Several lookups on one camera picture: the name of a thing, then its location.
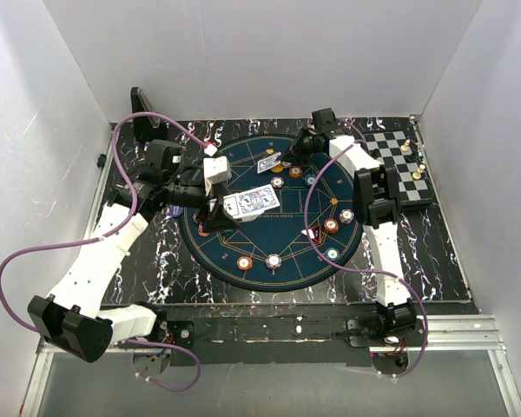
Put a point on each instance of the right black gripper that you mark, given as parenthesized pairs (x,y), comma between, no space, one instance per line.
(296,153)

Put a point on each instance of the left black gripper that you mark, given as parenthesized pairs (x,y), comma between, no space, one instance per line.
(217,218)

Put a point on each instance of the orange big blind button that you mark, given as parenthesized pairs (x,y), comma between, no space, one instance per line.
(278,167)

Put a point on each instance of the purple small blind button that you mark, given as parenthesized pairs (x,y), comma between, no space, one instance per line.
(174,211)

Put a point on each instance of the blue-backed playing cards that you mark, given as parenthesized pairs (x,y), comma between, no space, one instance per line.
(263,197)

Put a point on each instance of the orange poker chip stack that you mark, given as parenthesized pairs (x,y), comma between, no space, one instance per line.
(244,263)

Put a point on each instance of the white-blue poker chip stack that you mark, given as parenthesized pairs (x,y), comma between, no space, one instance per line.
(273,261)

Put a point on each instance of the green poker chip stack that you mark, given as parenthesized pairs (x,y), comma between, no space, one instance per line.
(332,254)

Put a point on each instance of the blue playing card deck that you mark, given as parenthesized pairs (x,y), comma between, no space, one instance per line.
(232,206)

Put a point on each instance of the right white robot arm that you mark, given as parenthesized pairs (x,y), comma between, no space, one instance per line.
(376,207)

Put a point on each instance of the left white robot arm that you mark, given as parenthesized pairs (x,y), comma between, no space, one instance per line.
(70,317)

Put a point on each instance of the round blue poker mat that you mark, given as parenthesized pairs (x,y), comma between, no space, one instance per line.
(277,231)

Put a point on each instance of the black white chess board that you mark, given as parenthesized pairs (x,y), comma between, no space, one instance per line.
(415,188)

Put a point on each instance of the cream chess piece tall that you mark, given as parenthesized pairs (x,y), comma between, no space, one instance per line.
(406,145)

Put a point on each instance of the black card shoe stand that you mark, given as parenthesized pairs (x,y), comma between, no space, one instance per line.
(148,127)

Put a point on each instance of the black rail end knob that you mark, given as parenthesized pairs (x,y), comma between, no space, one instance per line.
(101,160)

